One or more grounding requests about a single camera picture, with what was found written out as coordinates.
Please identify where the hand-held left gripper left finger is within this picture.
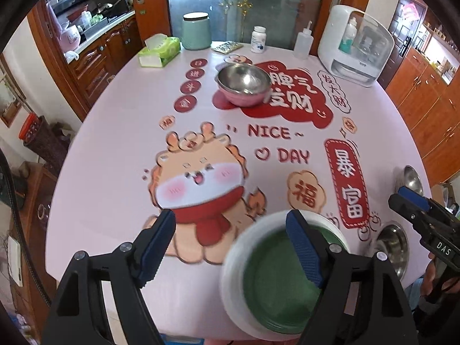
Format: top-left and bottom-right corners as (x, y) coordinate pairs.
(42, 208), (177, 345)

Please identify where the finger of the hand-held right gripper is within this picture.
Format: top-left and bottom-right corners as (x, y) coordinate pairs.
(387, 193), (432, 231)
(396, 186), (437, 212)

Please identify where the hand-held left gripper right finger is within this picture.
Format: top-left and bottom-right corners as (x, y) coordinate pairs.
(285, 209), (421, 345)

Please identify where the deep steel bowl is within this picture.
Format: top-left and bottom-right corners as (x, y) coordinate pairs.
(395, 165), (423, 195)

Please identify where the green plate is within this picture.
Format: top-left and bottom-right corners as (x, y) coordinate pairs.
(242, 223), (347, 334)

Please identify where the white bowl green inside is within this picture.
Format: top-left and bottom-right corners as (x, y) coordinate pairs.
(220, 210), (349, 339)

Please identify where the person's right forearm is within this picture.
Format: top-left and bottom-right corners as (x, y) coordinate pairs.
(404, 280), (437, 331)

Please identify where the person's right hand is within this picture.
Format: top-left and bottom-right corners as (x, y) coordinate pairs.
(420, 259), (437, 295)

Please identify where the wide steel basin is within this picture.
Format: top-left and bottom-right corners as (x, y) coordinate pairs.
(372, 221), (410, 281)

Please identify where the tall wooden cabinet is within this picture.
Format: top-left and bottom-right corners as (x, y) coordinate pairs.
(384, 0), (460, 184)

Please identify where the pink printed tablecloth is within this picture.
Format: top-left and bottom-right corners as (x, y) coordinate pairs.
(45, 48), (432, 342)

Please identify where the wooden side cabinet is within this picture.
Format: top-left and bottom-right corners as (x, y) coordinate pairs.
(18, 165), (58, 295)

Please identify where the dark woven basket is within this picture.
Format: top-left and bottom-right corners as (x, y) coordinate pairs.
(23, 115), (70, 177)

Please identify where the pink steel bowl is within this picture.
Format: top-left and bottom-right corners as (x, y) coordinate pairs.
(215, 63), (271, 107)

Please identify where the white countertop appliance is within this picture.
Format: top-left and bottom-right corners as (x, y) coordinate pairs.
(317, 4), (396, 87)

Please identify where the red plastic item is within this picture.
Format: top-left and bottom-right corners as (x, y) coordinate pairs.
(19, 112), (39, 141)

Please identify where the clear squeeze bottle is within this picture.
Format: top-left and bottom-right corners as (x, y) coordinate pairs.
(294, 21), (314, 60)

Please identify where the wooden kitchen cabinet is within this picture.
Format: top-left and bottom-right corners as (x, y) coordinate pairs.
(29, 7), (144, 123)

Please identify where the green tissue pack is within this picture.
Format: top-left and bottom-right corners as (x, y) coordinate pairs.
(137, 33), (181, 68)

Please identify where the white pill bottle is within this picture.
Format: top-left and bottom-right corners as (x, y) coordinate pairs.
(250, 26), (267, 54)

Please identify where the frosted glass door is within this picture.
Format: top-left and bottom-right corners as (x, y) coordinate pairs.
(165, 0), (333, 49)

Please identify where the foil blister pack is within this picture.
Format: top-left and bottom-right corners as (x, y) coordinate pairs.
(211, 41), (243, 53)

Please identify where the green canister white lid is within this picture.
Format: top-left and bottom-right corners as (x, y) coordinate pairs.
(182, 12), (211, 51)

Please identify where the pink rice cooker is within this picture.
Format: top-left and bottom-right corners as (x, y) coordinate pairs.
(55, 22), (81, 54)

